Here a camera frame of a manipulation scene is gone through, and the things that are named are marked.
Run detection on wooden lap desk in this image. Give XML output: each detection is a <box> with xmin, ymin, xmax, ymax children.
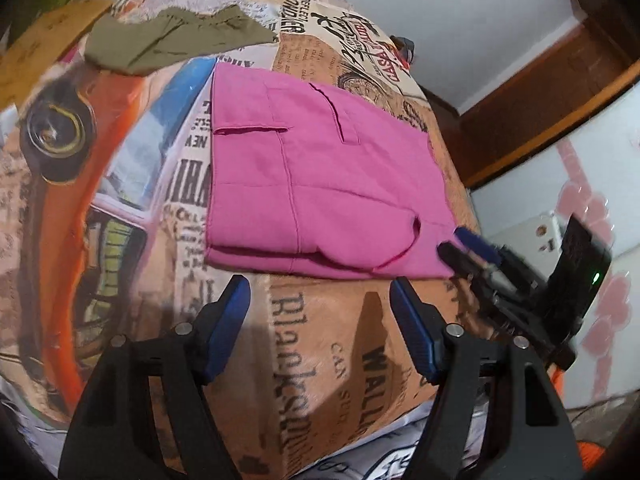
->
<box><xmin>0</xmin><ymin>0</ymin><xmax>112</xmax><ymax>110</ymax></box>

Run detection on olive green garment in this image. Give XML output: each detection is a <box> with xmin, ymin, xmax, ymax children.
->
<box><xmin>84</xmin><ymin>6</ymin><xmax>277</xmax><ymax>76</ymax></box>

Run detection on newspaper print bedspread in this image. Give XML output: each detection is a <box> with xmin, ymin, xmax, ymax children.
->
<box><xmin>1</xmin><ymin>0</ymin><xmax>475</xmax><ymax>479</ymax></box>

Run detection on pink pants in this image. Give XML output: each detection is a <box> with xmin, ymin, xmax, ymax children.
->
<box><xmin>205</xmin><ymin>63</ymin><xmax>457</xmax><ymax>280</ymax></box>

